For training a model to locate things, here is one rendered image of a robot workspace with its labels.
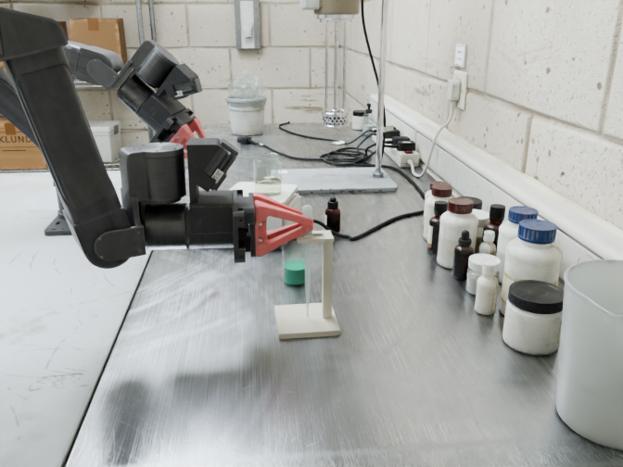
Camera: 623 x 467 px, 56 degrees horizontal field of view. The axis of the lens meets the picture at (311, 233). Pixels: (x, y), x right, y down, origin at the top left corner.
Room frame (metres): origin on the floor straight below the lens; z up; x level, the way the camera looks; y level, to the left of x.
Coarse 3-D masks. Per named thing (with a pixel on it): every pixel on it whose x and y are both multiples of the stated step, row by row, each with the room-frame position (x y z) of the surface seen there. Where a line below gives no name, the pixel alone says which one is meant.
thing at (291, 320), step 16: (304, 240) 0.68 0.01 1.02; (320, 240) 0.68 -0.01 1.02; (304, 304) 0.74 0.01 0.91; (320, 304) 0.74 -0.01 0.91; (288, 320) 0.69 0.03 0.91; (304, 320) 0.69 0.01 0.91; (320, 320) 0.69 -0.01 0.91; (336, 320) 0.69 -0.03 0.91; (288, 336) 0.65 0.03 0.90; (304, 336) 0.66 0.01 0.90
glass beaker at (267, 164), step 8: (256, 152) 1.02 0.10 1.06; (264, 152) 1.03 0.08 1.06; (272, 152) 1.03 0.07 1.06; (256, 160) 0.98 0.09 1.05; (264, 160) 0.98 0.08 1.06; (272, 160) 0.98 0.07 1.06; (280, 160) 0.99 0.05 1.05; (256, 168) 0.99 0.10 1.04; (264, 168) 0.98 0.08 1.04; (272, 168) 0.98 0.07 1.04; (280, 168) 0.99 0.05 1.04; (256, 176) 0.99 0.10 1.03; (264, 176) 0.98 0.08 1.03; (272, 176) 0.98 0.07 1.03; (280, 176) 0.99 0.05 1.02; (256, 184) 0.99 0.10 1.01; (264, 184) 0.98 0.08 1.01; (272, 184) 0.98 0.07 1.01; (280, 184) 0.99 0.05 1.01; (256, 192) 0.99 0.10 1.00; (264, 192) 0.98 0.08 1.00; (272, 192) 0.98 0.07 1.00; (280, 192) 0.99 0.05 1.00
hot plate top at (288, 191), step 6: (234, 186) 1.06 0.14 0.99; (240, 186) 1.06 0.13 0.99; (246, 186) 1.06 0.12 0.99; (252, 186) 1.06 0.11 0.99; (282, 186) 1.06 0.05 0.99; (288, 186) 1.06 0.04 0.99; (294, 186) 1.06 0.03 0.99; (246, 192) 1.02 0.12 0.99; (252, 192) 1.02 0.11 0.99; (282, 192) 1.02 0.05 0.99; (288, 192) 1.02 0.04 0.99; (294, 192) 1.03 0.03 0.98; (276, 198) 0.98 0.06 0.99; (282, 198) 0.98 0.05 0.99; (288, 198) 0.99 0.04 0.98
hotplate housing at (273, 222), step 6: (294, 198) 1.04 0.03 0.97; (288, 204) 1.01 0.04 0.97; (294, 204) 1.02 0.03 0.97; (300, 204) 1.07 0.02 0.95; (300, 210) 1.07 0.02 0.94; (270, 216) 0.96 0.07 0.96; (270, 222) 0.96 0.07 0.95; (276, 222) 0.95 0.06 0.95; (282, 222) 0.95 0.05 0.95; (288, 222) 0.97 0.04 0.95; (294, 222) 1.02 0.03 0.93; (270, 228) 0.96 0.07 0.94; (276, 228) 0.95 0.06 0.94
